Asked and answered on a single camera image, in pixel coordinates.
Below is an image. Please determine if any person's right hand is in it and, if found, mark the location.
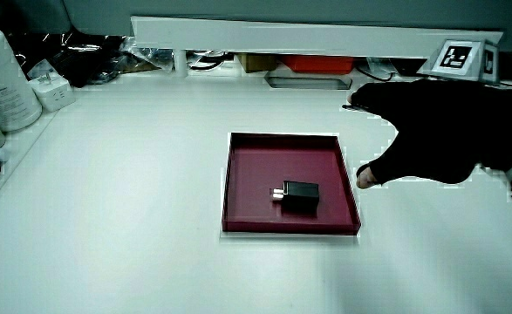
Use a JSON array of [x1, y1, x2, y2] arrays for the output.
[[341, 38, 512, 190]]

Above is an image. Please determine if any black charger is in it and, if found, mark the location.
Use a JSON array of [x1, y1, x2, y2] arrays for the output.
[[270, 180, 321, 214]]

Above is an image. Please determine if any dark red square plate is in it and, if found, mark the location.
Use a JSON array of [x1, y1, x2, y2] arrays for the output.
[[221, 132, 362, 236]]

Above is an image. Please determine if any orange box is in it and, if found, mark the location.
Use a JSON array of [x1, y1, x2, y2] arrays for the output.
[[280, 54, 355, 76]]

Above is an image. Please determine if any flat grey tray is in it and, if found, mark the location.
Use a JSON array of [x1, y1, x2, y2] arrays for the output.
[[263, 74, 353, 92]]

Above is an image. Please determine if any white shelf board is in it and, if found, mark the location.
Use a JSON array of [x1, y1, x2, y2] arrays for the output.
[[130, 16, 504, 59]]

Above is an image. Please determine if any brown cardboard box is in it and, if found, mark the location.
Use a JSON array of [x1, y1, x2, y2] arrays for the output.
[[236, 53, 278, 74]]

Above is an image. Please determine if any clear plastic bag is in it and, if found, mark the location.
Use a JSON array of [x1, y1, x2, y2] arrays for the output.
[[119, 36, 176, 74]]

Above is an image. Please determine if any black pouch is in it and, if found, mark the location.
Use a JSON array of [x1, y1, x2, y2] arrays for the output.
[[50, 43, 128, 88]]

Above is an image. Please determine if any white power adapter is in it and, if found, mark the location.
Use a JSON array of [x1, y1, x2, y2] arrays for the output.
[[28, 72, 77, 113]]

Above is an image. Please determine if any white cylindrical container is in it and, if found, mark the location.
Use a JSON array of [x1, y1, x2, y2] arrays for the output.
[[0, 26, 44, 133]]

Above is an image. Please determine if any black cable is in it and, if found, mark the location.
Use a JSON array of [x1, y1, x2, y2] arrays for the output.
[[354, 64, 396, 83]]

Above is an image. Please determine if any white shelf post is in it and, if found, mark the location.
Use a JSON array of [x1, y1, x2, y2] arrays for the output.
[[172, 49, 189, 79]]

